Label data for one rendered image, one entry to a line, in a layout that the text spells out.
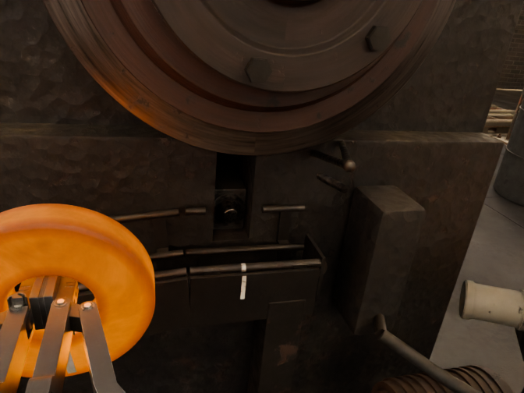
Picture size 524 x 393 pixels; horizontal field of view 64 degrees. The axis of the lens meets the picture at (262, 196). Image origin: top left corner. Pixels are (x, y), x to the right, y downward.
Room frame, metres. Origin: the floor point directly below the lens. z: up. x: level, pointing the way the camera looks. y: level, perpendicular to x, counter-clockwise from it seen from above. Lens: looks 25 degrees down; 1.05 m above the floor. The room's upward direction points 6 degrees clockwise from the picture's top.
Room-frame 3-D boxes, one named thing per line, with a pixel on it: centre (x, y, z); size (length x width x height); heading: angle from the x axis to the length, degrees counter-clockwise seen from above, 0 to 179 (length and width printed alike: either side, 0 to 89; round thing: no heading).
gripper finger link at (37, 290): (0.26, 0.16, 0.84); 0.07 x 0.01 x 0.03; 17
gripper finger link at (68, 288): (0.24, 0.13, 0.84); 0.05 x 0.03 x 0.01; 17
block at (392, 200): (0.61, -0.20, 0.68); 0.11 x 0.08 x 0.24; 17
